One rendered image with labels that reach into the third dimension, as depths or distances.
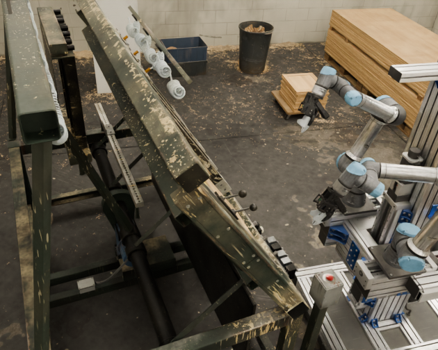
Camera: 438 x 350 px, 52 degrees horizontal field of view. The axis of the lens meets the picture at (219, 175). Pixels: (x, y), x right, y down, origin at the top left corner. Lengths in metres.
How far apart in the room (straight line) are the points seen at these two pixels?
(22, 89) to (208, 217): 0.77
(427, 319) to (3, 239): 3.35
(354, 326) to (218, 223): 1.81
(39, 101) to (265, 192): 3.39
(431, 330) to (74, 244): 2.79
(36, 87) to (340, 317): 2.57
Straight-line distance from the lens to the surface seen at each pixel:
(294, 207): 4.36
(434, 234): 2.29
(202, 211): 1.65
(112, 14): 5.81
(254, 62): 6.74
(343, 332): 3.27
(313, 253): 3.97
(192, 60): 6.56
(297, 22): 8.05
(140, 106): 1.88
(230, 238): 1.81
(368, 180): 2.08
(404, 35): 6.82
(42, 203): 1.46
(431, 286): 2.69
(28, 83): 1.43
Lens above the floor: 2.80
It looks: 37 degrees down
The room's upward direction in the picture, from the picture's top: 4 degrees clockwise
